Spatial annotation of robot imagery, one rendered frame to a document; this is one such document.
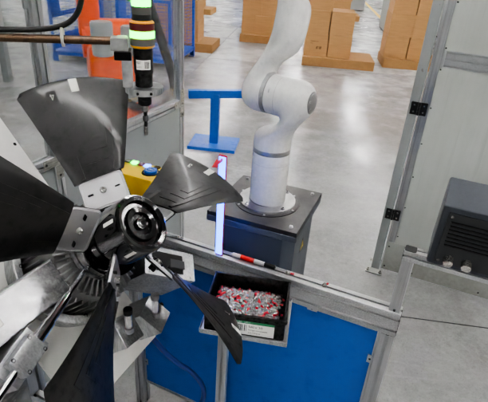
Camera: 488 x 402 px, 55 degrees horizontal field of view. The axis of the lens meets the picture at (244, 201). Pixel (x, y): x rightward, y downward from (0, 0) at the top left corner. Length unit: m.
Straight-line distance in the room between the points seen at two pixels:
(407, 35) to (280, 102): 7.59
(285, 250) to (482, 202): 0.62
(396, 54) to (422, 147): 6.35
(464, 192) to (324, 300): 0.49
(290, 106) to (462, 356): 1.69
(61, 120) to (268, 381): 1.11
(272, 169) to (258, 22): 8.67
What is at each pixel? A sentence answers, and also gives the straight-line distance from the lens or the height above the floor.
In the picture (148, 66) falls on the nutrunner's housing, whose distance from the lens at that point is 0.89.
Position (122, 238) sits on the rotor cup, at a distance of 0.88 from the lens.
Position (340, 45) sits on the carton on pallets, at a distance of 8.37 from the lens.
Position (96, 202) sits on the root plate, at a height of 1.23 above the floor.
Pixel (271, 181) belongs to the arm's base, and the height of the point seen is 1.05.
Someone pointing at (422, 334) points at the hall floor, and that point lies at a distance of 2.67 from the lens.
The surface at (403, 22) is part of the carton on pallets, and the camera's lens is 8.86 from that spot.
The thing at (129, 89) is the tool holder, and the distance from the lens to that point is 0.90.
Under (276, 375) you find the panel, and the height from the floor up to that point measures 0.44.
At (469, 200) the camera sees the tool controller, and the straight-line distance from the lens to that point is 1.14.
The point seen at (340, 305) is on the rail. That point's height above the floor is 0.83.
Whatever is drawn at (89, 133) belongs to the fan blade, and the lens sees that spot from 1.01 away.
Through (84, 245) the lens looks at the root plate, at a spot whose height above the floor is 1.19.
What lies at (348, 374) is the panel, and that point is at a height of 0.57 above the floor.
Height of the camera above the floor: 1.70
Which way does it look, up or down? 28 degrees down
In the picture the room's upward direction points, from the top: 4 degrees clockwise
